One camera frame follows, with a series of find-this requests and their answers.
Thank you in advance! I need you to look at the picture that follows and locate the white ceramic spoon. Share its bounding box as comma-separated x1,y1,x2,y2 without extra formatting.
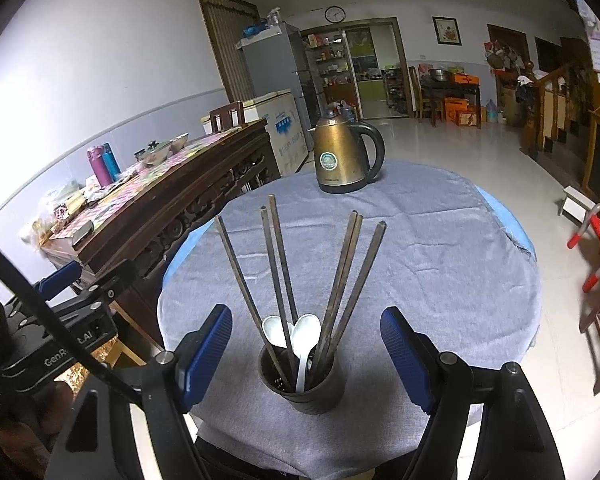
262,316,294,350
291,314,322,394

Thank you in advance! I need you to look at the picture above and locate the purple thermos bottle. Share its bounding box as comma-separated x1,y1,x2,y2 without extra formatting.
86,146,113,187

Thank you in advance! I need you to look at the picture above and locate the carved dark wooden sideboard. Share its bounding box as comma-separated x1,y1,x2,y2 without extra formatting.
40,120,281,361

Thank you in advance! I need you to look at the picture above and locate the blue thermos bottle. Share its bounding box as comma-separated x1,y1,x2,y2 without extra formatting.
102,143,122,183

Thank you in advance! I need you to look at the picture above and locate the grey table cloth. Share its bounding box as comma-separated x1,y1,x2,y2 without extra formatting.
157,160,543,480

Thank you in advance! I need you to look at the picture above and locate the grey refrigerator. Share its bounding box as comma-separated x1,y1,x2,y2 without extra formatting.
237,22,316,136

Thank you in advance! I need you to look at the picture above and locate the wooden stair railing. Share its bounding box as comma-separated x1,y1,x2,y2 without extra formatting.
520,60,592,161

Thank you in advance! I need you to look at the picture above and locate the golden electric kettle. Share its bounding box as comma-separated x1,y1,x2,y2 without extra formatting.
312,114,386,195

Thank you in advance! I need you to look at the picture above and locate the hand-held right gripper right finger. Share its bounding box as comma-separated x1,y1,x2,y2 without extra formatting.
380,306,566,480

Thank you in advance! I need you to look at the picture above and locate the dark utensil holder cup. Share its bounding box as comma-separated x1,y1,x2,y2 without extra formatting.
257,342,345,415

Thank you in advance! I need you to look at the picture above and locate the thick black cable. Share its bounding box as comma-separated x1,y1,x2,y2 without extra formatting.
0,245,148,413

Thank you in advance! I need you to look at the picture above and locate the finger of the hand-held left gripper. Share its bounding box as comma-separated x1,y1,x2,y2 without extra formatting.
36,260,83,301
77,260,138,311

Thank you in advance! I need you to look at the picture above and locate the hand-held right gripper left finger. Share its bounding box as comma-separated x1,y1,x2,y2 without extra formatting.
45,304,233,480

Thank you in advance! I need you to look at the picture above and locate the white chest freezer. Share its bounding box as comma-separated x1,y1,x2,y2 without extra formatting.
200,89,308,176

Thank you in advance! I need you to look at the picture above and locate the white step stool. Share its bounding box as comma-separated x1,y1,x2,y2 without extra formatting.
560,186,598,226

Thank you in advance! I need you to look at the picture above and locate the framed wall picture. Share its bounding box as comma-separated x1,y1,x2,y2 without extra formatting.
432,16,462,46

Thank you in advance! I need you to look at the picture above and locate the person's left hand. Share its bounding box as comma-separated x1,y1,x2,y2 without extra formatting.
0,385,76,480

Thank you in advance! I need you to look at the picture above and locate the dark wooden side table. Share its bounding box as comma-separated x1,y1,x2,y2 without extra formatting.
420,75,482,128

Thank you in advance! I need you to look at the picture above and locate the brown wooden chair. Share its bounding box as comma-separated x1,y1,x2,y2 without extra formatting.
209,101,245,133

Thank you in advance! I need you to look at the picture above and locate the blue tablecloth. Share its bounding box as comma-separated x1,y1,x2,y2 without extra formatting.
160,185,538,286

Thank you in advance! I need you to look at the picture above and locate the gold patterned panel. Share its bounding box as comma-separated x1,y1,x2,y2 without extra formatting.
70,337,147,378

